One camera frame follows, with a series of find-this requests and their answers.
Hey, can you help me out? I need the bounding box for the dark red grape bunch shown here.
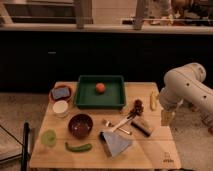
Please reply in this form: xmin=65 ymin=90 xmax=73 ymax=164
xmin=130 ymin=99 xmax=144 ymax=116

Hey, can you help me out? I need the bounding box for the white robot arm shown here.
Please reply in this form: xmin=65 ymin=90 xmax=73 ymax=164
xmin=158 ymin=63 xmax=213 ymax=126

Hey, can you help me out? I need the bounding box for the dark purple bowl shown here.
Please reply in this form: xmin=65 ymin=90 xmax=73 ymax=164
xmin=68 ymin=114 xmax=93 ymax=139

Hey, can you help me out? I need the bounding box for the yellow banana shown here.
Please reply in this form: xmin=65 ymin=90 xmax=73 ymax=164
xmin=150 ymin=92 xmax=157 ymax=111

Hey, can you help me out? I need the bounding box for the brown black brush block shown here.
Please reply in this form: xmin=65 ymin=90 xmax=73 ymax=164
xmin=131 ymin=118 xmax=153 ymax=137

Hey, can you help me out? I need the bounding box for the green plastic tray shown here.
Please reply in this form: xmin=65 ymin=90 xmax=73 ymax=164
xmin=74 ymin=75 xmax=126 ymax=109

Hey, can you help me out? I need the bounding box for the metal fork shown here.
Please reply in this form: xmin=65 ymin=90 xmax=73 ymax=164
xmin=102 ymin=119 xmax=132 ymax=135

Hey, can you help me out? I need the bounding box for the orange tomato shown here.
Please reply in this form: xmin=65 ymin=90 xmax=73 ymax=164
xmin=95 ymin=83 xmax=106 ymax=93

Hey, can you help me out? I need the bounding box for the green chili pepper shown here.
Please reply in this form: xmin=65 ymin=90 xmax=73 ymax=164
xmin=65 ymin=142 xmax=93 ymax=152

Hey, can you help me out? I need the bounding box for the white cup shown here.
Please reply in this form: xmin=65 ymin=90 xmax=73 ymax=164
xmin=52 ymin=100 xmax=68 ymax=118

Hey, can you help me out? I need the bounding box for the blue sponge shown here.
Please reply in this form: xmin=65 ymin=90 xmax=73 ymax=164
xmin=52 ymin=87 xmax=70 ymax=100

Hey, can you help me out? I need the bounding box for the black chair frame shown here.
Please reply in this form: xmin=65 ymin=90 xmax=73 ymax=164
xmin=0 ymin=122 xmax=31 ymax=171

